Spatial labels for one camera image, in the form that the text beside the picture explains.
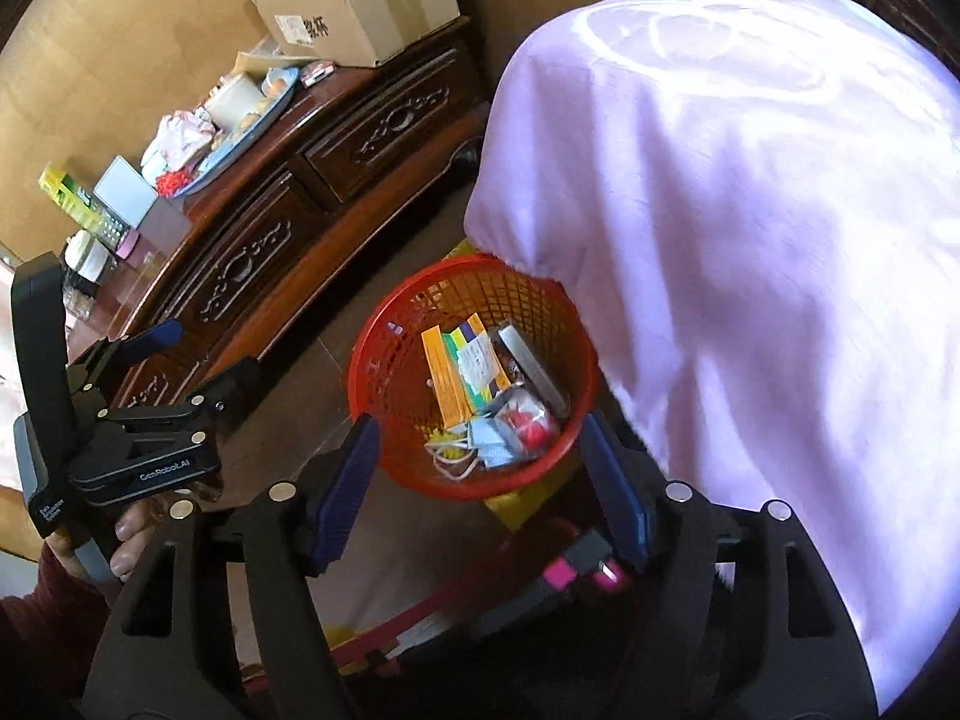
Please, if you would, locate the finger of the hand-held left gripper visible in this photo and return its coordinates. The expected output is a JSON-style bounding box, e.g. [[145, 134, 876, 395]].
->
[[66, 319, 186, 391], [84, 356, 262, 440]]

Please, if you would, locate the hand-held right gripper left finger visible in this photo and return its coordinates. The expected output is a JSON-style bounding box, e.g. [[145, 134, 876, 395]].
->
[[81, 412, 383, 720]]

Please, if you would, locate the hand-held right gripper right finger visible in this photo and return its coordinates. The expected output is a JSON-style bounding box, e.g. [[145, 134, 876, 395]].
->
[[579, 411, 878, 720]]

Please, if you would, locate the red jelly cup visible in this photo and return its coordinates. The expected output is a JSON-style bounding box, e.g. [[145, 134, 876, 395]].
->
[[499, 405, 560, 455]]

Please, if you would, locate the red plastic basket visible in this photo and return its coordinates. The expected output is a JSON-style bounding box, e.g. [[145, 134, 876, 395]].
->
[[346, 253, 601, 502]]

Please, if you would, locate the blue face mask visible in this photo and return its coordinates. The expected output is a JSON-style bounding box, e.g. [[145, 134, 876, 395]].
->
[[427, 412, 526, 481]]

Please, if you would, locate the orange cardboard box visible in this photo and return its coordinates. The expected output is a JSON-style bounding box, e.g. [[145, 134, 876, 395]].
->
[[420, 315, 515, 428]]

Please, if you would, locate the person's left forearm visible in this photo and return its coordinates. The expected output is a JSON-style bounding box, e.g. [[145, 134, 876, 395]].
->
[[0, 540, 113, 720]]

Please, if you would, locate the person's left hand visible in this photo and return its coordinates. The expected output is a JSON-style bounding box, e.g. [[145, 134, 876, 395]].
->
[[111, 499, 163, 580]]

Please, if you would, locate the yellow plastic object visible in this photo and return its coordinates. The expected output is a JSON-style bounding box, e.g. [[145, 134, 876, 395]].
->
[[484, 476, 578, 533]]

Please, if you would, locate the grey and pink object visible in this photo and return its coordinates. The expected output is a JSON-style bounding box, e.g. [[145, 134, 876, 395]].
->
[[465, 529, 631, 638]]

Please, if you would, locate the carved wooden sideboard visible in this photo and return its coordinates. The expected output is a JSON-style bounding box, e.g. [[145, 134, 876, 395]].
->
[[64, 15, 492, 481]]

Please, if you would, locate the grey flat box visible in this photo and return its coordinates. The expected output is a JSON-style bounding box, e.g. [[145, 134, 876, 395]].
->
[[94, 156, 160, 230]]

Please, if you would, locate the green and yellow box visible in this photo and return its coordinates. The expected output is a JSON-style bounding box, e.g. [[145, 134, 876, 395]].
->
[[39, 161, 125, 248]]

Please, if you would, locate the pink and white bag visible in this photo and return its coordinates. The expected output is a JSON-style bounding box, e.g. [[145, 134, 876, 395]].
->
[[141, 111, 218, 181]]

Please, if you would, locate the blue plate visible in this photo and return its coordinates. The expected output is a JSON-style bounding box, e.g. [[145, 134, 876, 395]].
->
[[176, 67, 301, 197]]

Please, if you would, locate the white jar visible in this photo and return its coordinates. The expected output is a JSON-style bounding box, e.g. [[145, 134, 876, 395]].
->
[[204, 71, 263, 128]]

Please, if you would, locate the purple printed blanket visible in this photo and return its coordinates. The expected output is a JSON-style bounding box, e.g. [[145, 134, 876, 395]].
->
[[463, 0, 960, 713]]

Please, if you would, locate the brown cardboard box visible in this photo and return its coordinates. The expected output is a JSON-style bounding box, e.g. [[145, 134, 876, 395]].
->
[[241, 0, 461, 68]]

